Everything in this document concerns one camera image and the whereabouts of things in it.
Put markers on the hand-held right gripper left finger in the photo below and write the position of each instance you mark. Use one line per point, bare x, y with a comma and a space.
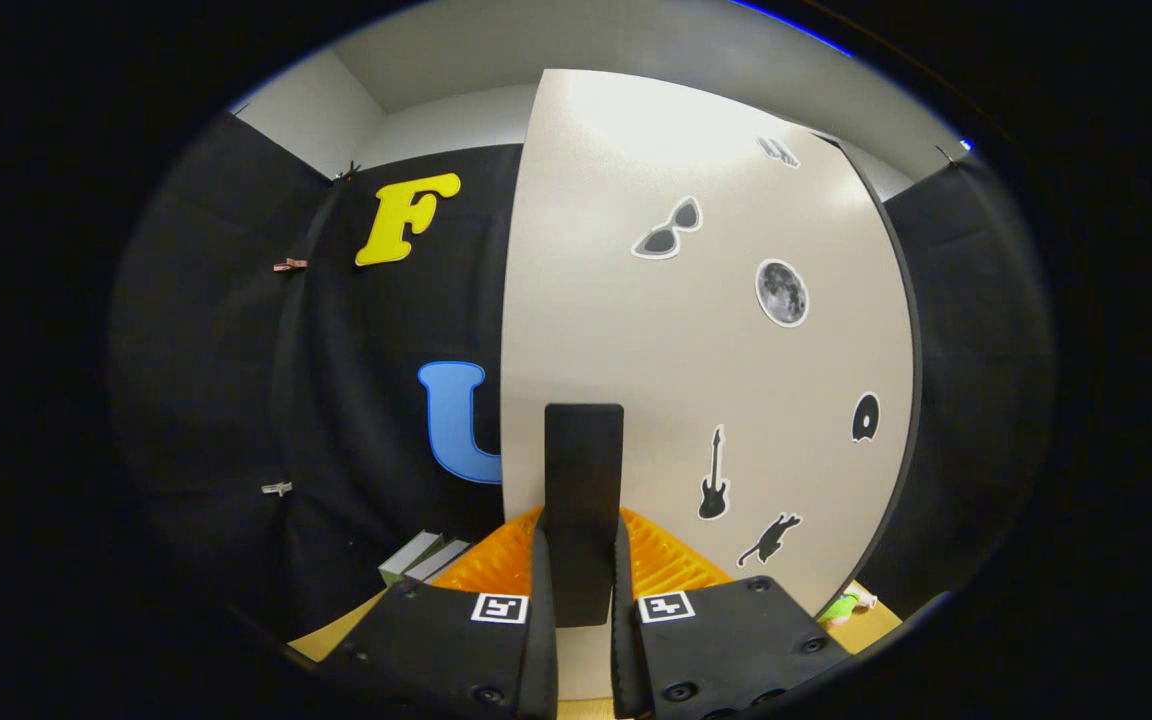
436, 650

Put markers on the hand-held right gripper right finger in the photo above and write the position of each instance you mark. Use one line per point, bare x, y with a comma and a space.
726, 650

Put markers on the beige cabinet door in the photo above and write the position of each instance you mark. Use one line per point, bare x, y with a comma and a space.
616, 330

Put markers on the white and green plush toy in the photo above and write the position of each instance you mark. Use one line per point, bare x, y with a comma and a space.
839, 607

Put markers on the silver cloth clip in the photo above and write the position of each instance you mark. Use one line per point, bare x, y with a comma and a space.
276, 488

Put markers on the black backdrop cloth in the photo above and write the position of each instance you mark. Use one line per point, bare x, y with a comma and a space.
236, 380

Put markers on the copper cloth clip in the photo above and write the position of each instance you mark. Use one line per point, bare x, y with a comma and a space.
289, 265

